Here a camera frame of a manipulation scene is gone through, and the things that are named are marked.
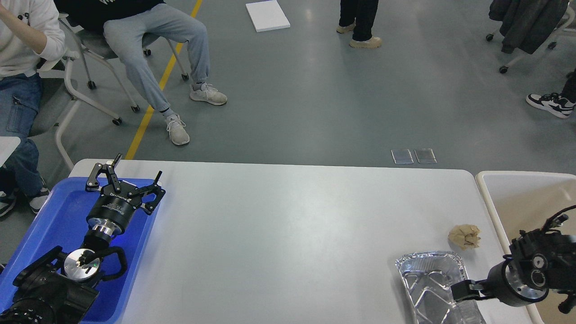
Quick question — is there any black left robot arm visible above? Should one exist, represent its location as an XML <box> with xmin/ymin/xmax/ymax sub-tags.
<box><xmin>1</xmin><ymin>154</ymin><xmax>166</xmax><ymax>324</ymax></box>

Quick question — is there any right clear floor plate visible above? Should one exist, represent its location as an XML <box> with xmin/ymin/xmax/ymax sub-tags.
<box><xmin>414</xmin><ymin>148</ymin><xmax>438</xmax><ymax>164</ymax></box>

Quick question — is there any beige plastic bin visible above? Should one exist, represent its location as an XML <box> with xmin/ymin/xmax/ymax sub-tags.
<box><xmin>470</xmin><ymin>171</ymin><xmax>576</xmax><ymax>324</ymax></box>

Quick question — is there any chair with dark jacket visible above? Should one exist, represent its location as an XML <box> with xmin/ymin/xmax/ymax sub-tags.
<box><xmin>485</xmin><ymin>0</ymin><xmax>575</xmax><ymax>74</ymax></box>

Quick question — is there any white side table corner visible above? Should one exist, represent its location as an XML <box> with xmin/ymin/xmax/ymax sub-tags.
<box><xmin>0</xmin><ymin>136</ymin><xmax>21</xmax><ymax>166</ymax></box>

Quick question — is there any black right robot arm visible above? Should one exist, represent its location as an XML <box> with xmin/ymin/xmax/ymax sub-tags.
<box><xmin>450</xmin><ymin>206</ymin><xmax>576</xmax><ymax>314</ymax></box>

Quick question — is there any person in light jeans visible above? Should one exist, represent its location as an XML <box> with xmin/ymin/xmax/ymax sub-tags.
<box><xmin>53</xmin><ymin>0</ymin><xmax>228</xmax><ymax>146</ymax></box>

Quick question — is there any blue plastic tray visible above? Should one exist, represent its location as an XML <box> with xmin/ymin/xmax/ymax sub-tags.
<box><xmin>0</xmin><ymin>177</ymin><xmax>156</xmax><ymax>324</ymax></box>

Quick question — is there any white frame chair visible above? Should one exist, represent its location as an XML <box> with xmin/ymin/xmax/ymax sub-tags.
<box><xmin>27</xmin><ymin>49</ymin><xmax>122</xmax><ymax>170</ymax></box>

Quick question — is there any white board on floor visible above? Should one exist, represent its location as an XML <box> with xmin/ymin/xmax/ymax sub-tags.
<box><xmin>245</xmin><ymin>0</ymin><xmax>291</xmax><ymax>32</ymax></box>

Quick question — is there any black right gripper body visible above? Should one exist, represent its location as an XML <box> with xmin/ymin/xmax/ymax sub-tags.
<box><xmin>484</xmin><ymin>260</ymin><xmax>549</xmax><ymax>307</ymax></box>

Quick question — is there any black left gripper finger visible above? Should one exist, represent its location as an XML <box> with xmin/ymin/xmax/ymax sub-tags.
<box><xmin>85</xmin><ymin>153</ymin><xmax>123</xmax><ymax>194</ymax></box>
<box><xmin>128</xmin><ymin>171</ymin><xmax>166</xmax><ymax>215</ymax></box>

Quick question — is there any grey chair with castors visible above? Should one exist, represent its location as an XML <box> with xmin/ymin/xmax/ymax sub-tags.
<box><xmin>59</xmin><ymin>12</ymin><xmax>189</xmax><ymax>113</ymax></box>

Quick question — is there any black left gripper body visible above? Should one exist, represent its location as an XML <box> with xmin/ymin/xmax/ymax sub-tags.
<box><xmin>86</xmin><ymin>180</ymin><xmax>148</xmax><ymax>236</ymax></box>

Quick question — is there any person in black trousers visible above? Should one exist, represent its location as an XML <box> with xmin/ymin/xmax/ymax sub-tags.
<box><xmin>337</xmin><ymin>0</ymin><xmax>382</xmax><ymax>49</ymax></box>

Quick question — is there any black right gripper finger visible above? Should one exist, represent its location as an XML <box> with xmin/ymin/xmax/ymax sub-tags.
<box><xmin>558</xmin><ymin>292</ymin><xmax>576</xmax><ymax>314</ymax></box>
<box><xmin>451</xmin><ymin>279</ymin><xmax>493</xmax><ymax>302</ymax></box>

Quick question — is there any left clear floor plate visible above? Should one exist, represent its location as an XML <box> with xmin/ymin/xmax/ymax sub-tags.
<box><xmin>391</xmin><ymin>149</ymin><xmax>414</xmax><ymax>165</ymax></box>

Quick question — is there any person in white sweater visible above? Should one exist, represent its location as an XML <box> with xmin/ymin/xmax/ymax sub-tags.
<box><xmin>0</xmin><ymin>0</ymin><xmax>65</xmax><ymax>216</ymax></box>

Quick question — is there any aluminium foil tray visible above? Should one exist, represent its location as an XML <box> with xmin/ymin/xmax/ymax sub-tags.
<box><xmin>395</xmin><ymin>251</ymin><xmax>486</xmax><ymax>324</ymax></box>

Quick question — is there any clear floor plate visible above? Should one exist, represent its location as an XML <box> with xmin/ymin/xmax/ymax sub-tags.
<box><xmin>414</xmin><ymin>148</ymin><xmax>438</xmax><ymax>164</ymax></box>
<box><xmin>391</xmin><ymin>149</ymin><xmax>414</xmax><ymax>165</ymax></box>

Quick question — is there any crumpled brown paper ball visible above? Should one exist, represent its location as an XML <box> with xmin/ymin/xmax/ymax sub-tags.
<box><xmin>448</xmin><ymin>224</ymin><xmax>481</xmax><ymax>250</ymax></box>

